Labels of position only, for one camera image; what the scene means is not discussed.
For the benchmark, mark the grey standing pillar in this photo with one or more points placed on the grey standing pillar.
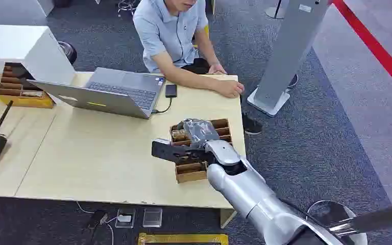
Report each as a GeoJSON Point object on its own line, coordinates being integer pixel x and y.
{"type": "Point", "coordinates": [284, 57]}

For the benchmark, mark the yellow chair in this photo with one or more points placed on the yellow chair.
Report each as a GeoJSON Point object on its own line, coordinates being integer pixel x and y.
{"type": "Point", "coordinates": [206, 32]}

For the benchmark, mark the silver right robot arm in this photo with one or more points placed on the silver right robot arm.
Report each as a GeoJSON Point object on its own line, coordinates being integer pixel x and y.
{"type": "Point", "coordinates": [250, 196]}

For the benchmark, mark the silver open laptop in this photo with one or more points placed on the silver open laptop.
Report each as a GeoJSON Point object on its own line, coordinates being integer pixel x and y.
{"type": "Point", "coordinates": [114, 89]}

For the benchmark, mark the glossy floor socket cover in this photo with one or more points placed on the glossy floor socket cover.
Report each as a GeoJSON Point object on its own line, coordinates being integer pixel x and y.
{"type": "Point", "coordinates": [152, 217]}

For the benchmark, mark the black shoe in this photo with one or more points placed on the black shoe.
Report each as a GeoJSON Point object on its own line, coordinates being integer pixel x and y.
{"type": "Point", "coordinates": [293, 82]}

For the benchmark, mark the stack of cards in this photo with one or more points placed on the stack of cards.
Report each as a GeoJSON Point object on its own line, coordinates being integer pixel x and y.
{"type": "Point", "coordinates": [180, 135]}

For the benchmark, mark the floor socket box with plug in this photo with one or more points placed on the floor socket box with plug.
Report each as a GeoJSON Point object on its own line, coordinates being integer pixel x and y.
{"type": "Point", "coordinates": [125, 218]}

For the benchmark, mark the round metal stand base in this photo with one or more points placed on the round metal stand base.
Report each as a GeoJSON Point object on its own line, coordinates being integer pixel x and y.
{"type": "Point", "coordinates": [275, 12]}

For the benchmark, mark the yellow frame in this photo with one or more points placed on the yellow frame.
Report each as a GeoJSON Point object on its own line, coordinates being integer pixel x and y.
{"type": "Point", "coordinates": [182, 239]}

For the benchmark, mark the person's right hand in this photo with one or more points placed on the person's right hand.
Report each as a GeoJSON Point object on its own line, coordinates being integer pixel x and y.
{"type": "Point", "coordinates": [230, 88]}

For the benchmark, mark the black power adapter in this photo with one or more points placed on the black power adapter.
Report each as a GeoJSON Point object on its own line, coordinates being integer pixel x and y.
{"type": "Point", "coordinates": [97, 219]}

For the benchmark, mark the person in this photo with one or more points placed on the person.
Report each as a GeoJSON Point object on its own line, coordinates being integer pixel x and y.
{"type": "Point", "coordinates": [169, 33]}

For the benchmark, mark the red barrier belt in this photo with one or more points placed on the red barrier belt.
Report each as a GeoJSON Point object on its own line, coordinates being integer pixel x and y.
{"type": "Point", "coordinates": [375, 47]}

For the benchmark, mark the black smartphone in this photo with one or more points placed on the black smartphone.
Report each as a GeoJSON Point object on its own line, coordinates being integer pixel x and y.
{"type": "Point", "coordinates": [171, 90]}

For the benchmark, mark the wooden card box yellow base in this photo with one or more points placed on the wooden card box yellow base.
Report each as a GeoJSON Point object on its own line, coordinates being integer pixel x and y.
{"type": "Point", "coordinates": [20, 98]}

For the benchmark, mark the black round wheel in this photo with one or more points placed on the black round wheel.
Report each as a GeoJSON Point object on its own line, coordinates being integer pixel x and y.
{"type": "Point", "coordinates": [69, 51]}

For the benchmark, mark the wooden card box with dividers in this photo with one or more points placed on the wooden card box with dividers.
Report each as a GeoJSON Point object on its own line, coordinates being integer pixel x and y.
{"type": "Point", "coordinates": [191, 171]}

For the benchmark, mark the dark bar with chrome end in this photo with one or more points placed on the dark bar with chrome end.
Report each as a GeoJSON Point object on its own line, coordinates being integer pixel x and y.
{"type": "Point", "coordinates": [375, 218]}

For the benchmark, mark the wooden table leg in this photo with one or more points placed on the wooden table leg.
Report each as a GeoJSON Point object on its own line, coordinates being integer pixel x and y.
{"type": "Point", "coordinates": [227, 217]}

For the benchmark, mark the person's left hand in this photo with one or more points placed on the person's left hand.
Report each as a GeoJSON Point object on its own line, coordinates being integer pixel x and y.
{"type": "Point", "coordinates": [217, 69]}

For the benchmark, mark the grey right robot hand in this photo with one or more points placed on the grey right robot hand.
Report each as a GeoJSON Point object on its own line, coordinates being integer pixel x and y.
{"type": "Point", "coordinates": [200, 131]}

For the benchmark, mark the white cabinet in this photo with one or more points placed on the white cabinet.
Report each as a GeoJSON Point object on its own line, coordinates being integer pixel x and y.
{"type": "Point", "coordinates": [20, 50]}

